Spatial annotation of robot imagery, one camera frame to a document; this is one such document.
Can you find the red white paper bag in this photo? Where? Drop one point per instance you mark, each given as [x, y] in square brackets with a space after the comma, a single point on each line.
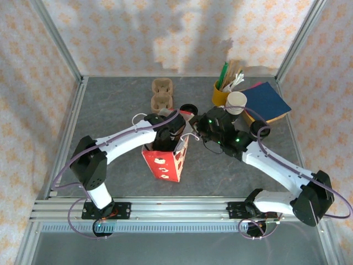
[165, 165]

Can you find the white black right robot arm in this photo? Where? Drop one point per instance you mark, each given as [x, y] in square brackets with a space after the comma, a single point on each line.
[275, 168]

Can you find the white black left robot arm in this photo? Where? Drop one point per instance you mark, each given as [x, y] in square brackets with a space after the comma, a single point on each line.
[124, 138]

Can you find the yellow holder cup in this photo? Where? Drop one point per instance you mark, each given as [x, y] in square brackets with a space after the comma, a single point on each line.
[219, 98]

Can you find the stack of paper cups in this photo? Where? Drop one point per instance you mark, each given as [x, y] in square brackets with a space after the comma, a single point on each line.
[235, 100]

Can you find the stack of pulp cup carriers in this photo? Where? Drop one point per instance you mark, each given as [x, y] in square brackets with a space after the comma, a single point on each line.
[162, 96]

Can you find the white wrapped straw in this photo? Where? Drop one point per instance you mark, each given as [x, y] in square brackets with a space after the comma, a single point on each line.
[234, 85]
[237, 78]

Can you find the green straw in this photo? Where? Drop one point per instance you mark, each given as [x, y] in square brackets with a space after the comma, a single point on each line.
[223, 76]

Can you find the blue napkin stack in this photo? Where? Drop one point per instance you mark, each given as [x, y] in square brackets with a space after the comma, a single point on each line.
[267, 102]

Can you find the tan napkin stack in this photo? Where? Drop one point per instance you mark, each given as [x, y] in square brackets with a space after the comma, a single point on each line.
[275, 118]

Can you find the pink napkin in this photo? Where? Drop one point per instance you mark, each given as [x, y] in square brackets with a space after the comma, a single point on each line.
[258, 84]

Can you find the wooden stirrer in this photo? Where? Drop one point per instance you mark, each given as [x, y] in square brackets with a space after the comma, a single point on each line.
[234, 70]
[229, 69]
[239, 70]

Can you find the aluminium table side rail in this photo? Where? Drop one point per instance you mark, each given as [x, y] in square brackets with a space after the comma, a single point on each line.
[293, 132]
[74, 110]

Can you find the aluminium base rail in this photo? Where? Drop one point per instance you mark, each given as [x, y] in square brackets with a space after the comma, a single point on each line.
[176, 209]

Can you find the aluminium frame post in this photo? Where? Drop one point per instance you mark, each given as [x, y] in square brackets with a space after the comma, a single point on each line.
[56, 38]
[300, 38]

